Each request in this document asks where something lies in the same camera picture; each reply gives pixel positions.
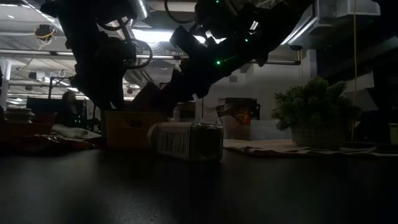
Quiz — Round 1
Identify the white label spice jar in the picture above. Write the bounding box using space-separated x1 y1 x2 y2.
147 121 224 162

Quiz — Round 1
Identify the small yellow plastic bin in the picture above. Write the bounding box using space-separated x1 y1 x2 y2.
104 111 170 149

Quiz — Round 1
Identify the pale green object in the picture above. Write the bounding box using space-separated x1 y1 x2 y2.
388 123 398 146

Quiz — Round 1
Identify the yellow black cable reel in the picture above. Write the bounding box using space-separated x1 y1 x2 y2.
33 24 57 43

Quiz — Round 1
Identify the orange snack packet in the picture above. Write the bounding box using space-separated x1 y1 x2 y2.
216 103 253 126

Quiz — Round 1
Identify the black monitor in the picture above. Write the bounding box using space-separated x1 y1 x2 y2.
225 98 261 121
26 96 63 114

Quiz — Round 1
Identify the coral plastic bin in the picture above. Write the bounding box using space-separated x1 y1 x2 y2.
0 112 58 144

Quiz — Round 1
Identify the person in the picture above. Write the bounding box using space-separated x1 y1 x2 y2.
60 90 78 125

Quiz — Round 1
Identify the artificial green potted plant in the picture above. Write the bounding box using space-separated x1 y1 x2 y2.
271 75 362 149

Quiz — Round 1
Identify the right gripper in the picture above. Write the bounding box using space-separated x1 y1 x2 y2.
161 43 265 114

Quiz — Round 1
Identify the white waffle cloth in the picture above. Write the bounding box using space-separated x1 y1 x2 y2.
52 123 102 140

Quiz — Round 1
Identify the stack of grey trays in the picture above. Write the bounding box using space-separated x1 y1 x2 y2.
3 107 35 124

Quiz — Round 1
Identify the beige cloth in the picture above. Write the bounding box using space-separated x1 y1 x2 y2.
223 139 398 157

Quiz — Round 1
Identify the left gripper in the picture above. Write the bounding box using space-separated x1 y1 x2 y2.
67 34 137 111

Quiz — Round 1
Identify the black metal frame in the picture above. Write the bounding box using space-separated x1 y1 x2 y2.
48 77 75 100

